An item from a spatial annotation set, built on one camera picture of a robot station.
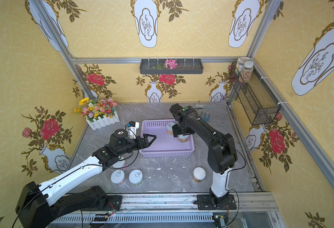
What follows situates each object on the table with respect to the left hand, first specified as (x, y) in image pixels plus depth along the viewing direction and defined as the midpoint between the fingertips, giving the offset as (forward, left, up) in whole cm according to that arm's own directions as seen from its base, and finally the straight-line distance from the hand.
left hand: (148, 136), depth 77 cm
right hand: (+7, -22, -8) cm, 25 cm away
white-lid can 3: (-17, -27, -12) cm, 35 cm away
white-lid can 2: (+16, -12, -16) cm, 25 cm away
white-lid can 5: (-17, +7, -15) cm, 23 cm away
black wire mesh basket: (+15, -63, +8) cm, 65 cm away
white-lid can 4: (-17, +17, -15) cm, 28 cm away
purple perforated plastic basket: (+6, -9, -22) cm, 25 cm away
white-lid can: (+2, -20, -7) cm, 21 cm away
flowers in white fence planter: (+23, +35, -6) cm, 42 cm away
